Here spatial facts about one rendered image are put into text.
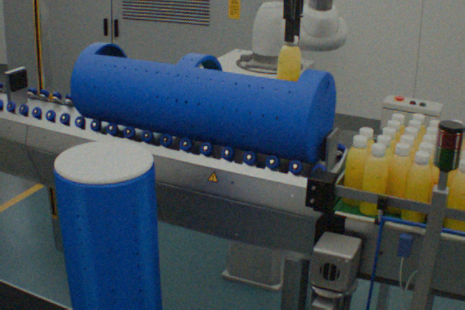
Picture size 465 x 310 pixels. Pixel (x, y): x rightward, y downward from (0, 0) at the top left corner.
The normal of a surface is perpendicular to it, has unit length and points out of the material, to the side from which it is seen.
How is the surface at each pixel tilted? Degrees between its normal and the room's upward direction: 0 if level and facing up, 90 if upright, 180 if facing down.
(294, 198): 70
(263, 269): 90
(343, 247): 0
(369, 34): 90
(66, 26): 90
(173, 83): 58
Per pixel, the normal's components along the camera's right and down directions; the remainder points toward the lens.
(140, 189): 0.81, 0.22
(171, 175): -0.40, -0.04
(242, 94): -0.36, -0.24
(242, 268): -0.41, 0.30
